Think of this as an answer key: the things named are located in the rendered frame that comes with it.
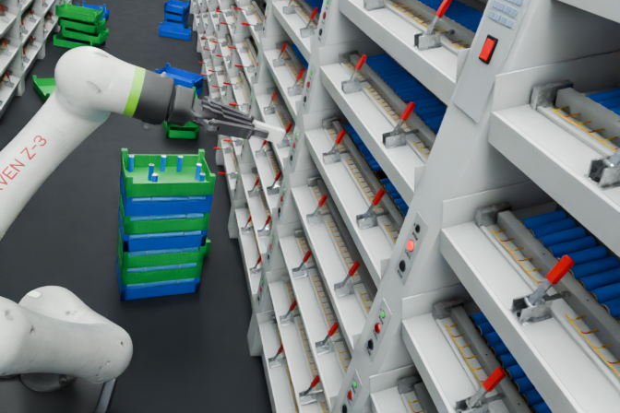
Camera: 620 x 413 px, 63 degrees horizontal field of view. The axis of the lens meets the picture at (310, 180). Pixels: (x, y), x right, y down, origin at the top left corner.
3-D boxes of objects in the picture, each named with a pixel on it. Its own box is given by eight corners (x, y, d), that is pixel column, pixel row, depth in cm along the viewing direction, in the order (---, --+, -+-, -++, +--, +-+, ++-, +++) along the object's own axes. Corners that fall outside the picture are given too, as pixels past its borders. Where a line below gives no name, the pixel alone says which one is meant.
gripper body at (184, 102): (162, 111, 101) (208, 123, 104) (163, 129, 94) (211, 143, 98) (174, 76, 98) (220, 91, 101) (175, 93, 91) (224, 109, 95)
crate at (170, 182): (125, 197, 171) (126, 177, 167) (120, 167, 187) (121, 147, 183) (212, 194, 184) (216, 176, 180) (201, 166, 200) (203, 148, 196)
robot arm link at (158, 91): (146, 75, 87) (147, 57, 95) (127, 133, 92) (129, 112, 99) (180, 86, 90) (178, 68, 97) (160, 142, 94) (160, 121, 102)
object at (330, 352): (332, 422, 112) (327, 385, 105) (280, 249, 162) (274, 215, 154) (418, 397, 115) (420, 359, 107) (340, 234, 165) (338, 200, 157)
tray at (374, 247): (381, 297, 94) (380, 260, 89) (305, 145, 143) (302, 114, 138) (481, 271, 97) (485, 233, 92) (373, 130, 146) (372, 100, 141)
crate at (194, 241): (123, 252, 183) (124, 234, 179) (118, 219, 198) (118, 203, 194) (205, 246, 196) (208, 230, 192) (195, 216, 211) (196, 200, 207)
